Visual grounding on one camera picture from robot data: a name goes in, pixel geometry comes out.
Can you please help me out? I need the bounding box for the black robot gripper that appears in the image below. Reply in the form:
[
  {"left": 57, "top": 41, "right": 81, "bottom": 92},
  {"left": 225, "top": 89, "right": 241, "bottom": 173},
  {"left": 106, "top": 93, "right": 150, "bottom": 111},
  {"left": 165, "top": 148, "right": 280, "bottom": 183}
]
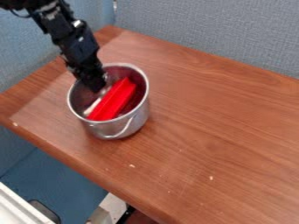
[{"left": 41, "top": 11, "right": 106, "bottom": 93}]

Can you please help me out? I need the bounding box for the red rectangular block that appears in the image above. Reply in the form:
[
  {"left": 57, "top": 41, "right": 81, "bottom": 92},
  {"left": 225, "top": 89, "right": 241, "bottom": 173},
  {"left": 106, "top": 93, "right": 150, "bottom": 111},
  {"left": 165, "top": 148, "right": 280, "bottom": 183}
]
[{"left": 86, "top": 78, "right": 136, "bottom": 121}]

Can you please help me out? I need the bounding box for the metal pot with handle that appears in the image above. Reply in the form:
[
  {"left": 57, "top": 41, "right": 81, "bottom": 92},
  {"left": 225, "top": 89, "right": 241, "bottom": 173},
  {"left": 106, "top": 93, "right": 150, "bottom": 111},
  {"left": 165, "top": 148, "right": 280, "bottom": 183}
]
[{"left": 66, "top": 63, "right": 149, "bottom": 140}]

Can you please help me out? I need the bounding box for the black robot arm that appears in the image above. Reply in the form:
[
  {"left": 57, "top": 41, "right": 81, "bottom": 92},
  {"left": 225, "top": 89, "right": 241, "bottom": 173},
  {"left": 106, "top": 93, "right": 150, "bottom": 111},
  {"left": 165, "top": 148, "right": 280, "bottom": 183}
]
[{"left": 0, "top": 0, "right": 106, "bottom": 93}]

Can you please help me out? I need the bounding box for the black object near floor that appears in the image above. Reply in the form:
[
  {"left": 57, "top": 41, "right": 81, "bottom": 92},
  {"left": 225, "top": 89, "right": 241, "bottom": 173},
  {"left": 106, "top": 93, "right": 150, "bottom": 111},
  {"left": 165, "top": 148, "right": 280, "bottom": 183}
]
[{"left": 27, "top": 199, "right": 61, "bottom": 224}]

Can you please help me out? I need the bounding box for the white furniture edge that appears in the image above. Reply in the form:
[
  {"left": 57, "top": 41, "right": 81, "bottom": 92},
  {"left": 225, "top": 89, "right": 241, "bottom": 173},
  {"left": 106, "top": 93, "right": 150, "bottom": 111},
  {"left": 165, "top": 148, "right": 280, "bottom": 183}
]
[{"left": 0, "top": 182, "right": 54, "bottom": 224}]

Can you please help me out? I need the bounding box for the white table leg bracket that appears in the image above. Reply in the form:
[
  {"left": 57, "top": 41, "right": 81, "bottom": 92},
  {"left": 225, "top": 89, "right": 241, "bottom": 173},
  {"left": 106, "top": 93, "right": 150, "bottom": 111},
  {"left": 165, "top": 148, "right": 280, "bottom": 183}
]
[{"left": 85, "top": 193, "right": 126, "bottom": 224}]

